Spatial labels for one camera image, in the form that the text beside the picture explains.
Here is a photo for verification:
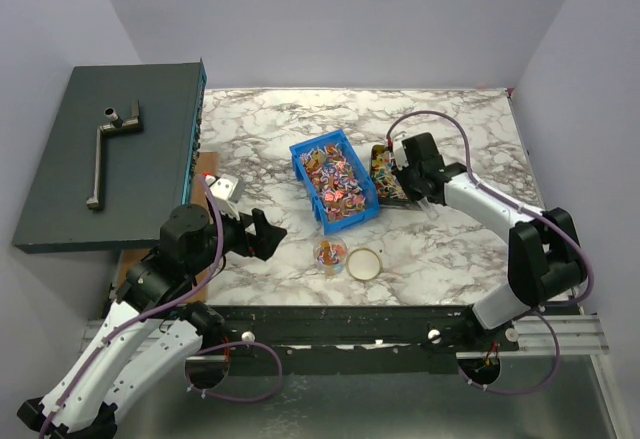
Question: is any metal crank handle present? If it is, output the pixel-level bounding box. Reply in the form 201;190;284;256
85;100;145;211

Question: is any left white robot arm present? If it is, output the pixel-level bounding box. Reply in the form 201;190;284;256
17;204;287;438

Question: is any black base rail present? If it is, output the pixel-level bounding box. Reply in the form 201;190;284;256
188;305;519;376

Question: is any metal candy tin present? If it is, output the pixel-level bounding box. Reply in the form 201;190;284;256
369;144;420;210

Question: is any round jar lid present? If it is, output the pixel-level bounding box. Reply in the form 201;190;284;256
346;247;383;281

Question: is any dark grey box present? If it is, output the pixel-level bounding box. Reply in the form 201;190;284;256
12;62;207;253

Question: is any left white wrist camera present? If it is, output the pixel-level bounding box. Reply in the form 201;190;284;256
200;173;244;220

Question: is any wooden board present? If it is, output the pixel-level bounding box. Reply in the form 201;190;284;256
114;152;220;302

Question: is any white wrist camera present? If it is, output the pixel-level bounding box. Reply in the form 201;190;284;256
200;173;244;220
388;131;408;170

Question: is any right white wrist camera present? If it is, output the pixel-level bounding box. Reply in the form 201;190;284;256
388;131;408;170

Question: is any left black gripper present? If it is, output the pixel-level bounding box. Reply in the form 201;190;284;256
189;201;288;276

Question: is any blue candy bin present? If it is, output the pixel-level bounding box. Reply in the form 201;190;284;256
290;129;380;235

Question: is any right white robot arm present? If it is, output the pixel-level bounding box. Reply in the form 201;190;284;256
391;133;587;351

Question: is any clear glass jar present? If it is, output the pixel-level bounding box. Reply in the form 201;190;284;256
313;236;348;276

